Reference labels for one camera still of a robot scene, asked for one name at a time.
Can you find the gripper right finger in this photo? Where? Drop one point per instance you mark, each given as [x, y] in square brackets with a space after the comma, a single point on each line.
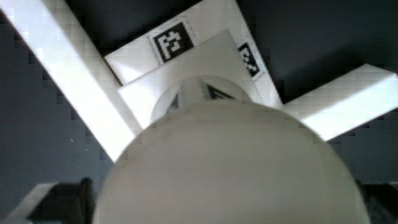
[381, 200]

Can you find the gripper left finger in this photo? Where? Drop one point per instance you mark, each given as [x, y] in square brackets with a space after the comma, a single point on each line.
[58, 204]

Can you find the white lamp bulb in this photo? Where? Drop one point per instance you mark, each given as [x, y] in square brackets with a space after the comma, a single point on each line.
[229, 166]

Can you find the white lamp base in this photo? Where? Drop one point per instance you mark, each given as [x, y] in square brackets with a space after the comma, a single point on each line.
[198, 46]

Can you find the white U-shaped fence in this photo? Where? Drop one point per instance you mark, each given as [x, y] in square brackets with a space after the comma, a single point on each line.
[333, 109]

